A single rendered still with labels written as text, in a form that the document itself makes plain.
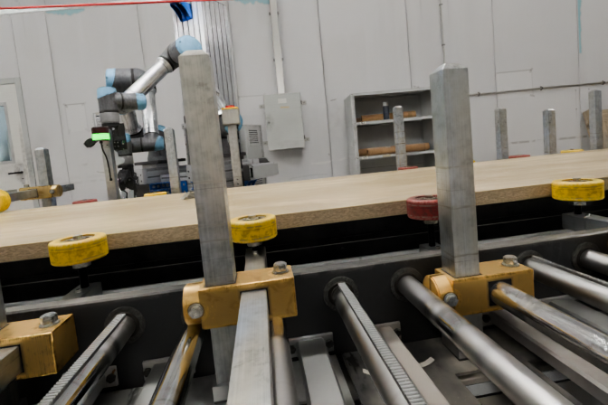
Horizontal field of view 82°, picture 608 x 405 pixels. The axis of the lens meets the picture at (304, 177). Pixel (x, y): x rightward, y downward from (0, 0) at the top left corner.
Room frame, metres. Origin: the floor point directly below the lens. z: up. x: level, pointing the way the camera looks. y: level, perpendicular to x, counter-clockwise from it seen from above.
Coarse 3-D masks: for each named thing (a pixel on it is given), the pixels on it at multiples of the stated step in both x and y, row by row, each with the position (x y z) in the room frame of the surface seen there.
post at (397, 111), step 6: (396, 108) 1.58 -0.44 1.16; (402, 108) 1.58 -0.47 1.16; (396, 114) 1.58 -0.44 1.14; (402, 114) 1.58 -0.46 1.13; (396, 120) 1.58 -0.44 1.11; (402, 120) 1.58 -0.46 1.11; (396, 126) 1.58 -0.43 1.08; (402, 126) 1.58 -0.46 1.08; (396, 132) 1.58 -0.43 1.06; (402, 132) 1.58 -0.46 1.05; (396, 138) 1.59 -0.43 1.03; (402, 138) 1.58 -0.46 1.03; (396, 144) 1.59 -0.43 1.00; (402, 144) 1.58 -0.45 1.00; (396, 150) 1.60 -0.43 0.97; (402, 150) 1.58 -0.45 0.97; (396, 156) 1.60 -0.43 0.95; (402, 156) 1.58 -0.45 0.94; (396, 162) 1.61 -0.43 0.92; (402, 162) 1.58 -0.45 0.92
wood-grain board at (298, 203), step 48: (192, 192) 1.28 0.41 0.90; (240, 192) 1.11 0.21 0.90; (288, 192) 0.99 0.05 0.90; (336, 192) 0.89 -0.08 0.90; (384, 192) 0.80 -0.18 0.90; (432, 192) 0.73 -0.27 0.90; (480, 192) 0.69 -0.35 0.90; (528, 192) 0.70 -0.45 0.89; (0, 240) 0.64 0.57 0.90; (48, 240) 0.59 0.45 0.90; (144, 240) 0.61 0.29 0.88
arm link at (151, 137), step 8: (136, 72) 1.92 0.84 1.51; (144, 72) 1.95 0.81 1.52; (152, 96) 1.93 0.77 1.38; (152, 104) 1.91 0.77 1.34; (144, 112) 1.88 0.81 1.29; (152, 112) 1.89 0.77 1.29; (144, 120) 1.86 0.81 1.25; (152, 120) 1.87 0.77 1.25; (144, 128) 1.85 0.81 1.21; (152, 128) 1.85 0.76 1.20; (144, 136) 1.84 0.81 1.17; (152, 136) 1.83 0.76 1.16; (144, 144) 1.81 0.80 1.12; (152, 144) 1.82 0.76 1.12; (160, 144) 1.84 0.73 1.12
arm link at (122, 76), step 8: (112, 72) 1.88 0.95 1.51; (120, 72) 1.89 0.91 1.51; (128, 72) 1.91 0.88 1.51; (112, 80) 1.88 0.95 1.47; (120, 80) 1.89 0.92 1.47; (128, 80) 1.91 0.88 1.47; (120, 88) 1.91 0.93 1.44; (128, 112) 2.05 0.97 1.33; (128, 120) 2.09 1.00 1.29; (136, 120) 2.13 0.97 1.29; (128, 128) 2.13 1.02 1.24; (136, 128) 2.16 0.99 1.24; (136, 136) 2.17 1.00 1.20
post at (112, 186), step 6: (108, 150) 1.43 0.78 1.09; (102, 156) 1.43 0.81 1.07; (108, 156) 1.43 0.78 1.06; (114, 156) 1.46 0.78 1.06; (114, 162) 1.45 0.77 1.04; (108, 168) 1.43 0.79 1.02; (114, 168) 1.45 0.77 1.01; (108, 174) 1.43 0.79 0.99; (114, 174) 1.44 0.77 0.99; (108, 180) 1.43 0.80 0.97; (114, 180) 1.43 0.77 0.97; (108, 186) 1.43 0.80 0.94; (114, 186) 1.43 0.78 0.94; (108, 192) 1.43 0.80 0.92; (114, 192) 1.43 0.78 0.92; (114, 198) 1.43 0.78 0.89
